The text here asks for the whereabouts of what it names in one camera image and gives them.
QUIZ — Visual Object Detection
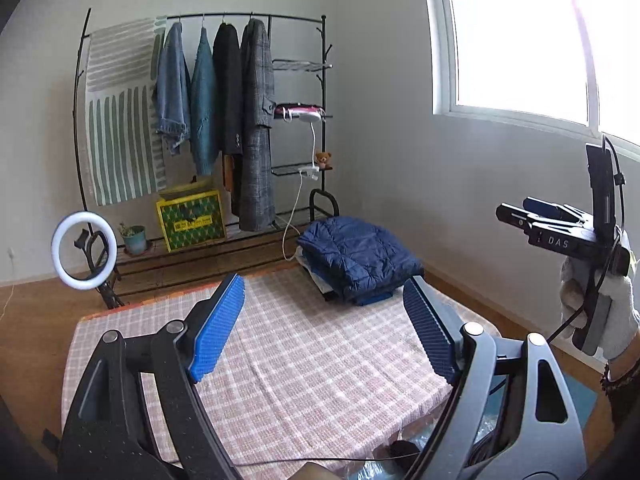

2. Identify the black metal clothes rack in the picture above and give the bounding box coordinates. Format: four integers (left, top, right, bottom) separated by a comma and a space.
72, 7, 341, 301

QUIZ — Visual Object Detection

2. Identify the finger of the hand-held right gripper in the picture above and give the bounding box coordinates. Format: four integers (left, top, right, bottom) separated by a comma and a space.
522, 197, 583, 222
496, 203, 541, 236

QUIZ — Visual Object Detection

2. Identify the black metal tube frame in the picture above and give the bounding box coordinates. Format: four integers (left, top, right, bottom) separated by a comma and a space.
309, 189, 341, 223

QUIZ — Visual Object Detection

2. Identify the dark bead bracelet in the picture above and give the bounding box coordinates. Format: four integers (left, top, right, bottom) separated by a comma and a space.
600, 362, 640, 396

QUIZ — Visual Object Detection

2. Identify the teal knit sweater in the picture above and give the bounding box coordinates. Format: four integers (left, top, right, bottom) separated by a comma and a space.
189, 27, 221, 177

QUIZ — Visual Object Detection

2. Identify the folded white garment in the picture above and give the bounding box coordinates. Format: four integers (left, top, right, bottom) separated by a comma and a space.
295, 249, 332, 293

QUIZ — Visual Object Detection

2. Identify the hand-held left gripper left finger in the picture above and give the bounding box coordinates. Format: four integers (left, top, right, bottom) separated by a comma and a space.
57, 274, 246, 480

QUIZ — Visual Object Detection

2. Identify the small potted plant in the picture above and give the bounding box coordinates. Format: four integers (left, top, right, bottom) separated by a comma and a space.
118, 222, 148, 256

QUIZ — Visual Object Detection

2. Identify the black coat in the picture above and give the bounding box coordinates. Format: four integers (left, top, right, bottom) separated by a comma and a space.
212, 22, 246, 193

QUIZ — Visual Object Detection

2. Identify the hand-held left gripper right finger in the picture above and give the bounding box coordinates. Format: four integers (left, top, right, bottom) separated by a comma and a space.
402, 275, 588, 480

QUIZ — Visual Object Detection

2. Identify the yellow green patterned box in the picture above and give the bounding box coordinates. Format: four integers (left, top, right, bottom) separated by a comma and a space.
156, 177, 227, 253

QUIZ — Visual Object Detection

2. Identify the person's right hand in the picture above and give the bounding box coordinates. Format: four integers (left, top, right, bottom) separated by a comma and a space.
560, 230, 640, 361

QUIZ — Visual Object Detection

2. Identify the white clip lamp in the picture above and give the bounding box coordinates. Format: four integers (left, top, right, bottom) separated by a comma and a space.
294, 109, 325, 182

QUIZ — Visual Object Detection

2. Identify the white ring light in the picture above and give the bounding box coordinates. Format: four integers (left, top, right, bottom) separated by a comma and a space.
51, 210, 118, 291

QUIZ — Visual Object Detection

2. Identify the pink black small appliance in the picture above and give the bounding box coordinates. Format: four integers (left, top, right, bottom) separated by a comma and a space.
274, 102, 326, 120

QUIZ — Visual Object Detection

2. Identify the person's right forearm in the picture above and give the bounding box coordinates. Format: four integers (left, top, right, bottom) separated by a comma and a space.
600, 342, 640, 431

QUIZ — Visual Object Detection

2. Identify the navy puffer jacket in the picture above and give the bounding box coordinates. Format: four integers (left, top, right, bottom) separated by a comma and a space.
296, 216, 426, 306

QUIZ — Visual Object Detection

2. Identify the grey plaid long coat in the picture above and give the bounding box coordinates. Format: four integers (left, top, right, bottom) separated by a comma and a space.
235, 17, 277, 232

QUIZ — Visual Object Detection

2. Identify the blue floor mat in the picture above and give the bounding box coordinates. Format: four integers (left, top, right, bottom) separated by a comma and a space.
562, 372, 599, 426

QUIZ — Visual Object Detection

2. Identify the green striped white cloth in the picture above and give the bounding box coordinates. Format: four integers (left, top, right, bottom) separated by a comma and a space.
84, 16, 168, 207

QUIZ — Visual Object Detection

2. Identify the black tripod stand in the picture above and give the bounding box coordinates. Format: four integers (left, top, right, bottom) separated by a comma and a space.
72, 230, 126, 311

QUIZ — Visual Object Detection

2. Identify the white framed window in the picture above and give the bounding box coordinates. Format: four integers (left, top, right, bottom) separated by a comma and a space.
420, 0, 640, 161

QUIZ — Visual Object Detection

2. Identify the white power cable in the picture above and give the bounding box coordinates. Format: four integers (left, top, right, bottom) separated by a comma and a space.
281, 170, 306, 262

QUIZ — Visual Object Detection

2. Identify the blue denim jacket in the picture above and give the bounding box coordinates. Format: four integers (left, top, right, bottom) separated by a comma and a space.
151, 21, 193, 157

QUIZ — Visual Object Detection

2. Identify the pink plaid mat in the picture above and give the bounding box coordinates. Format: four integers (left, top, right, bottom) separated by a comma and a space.
67, 265, 501, 466

